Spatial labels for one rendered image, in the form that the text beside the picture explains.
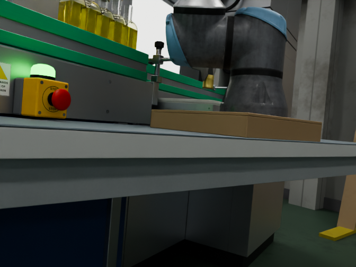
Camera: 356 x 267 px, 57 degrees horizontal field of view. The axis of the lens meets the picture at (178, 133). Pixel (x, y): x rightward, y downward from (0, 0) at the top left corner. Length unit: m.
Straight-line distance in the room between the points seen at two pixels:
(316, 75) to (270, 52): 3.06
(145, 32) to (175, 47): 0.73
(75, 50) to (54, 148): 0.47
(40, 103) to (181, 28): 0.33
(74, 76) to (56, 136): 0.42
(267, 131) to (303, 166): 0.24
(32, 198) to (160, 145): 0.17
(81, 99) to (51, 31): 0.16
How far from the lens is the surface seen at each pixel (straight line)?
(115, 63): 0.91
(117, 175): 0.47
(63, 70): 0.76
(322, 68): 3.77
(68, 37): 0.80
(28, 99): 0.65
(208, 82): 1.07
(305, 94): 3.80
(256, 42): 0.73
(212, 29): 0.74
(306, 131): 0.78
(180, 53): 0.74
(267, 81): 0.72
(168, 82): 1.30
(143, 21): 1.46
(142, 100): 0.97
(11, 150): 0.37
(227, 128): 0.62
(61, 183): 0.44
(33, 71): 0.68
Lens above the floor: 0.76
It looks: 2 degrees down
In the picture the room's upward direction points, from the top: 5 degrees clockwise
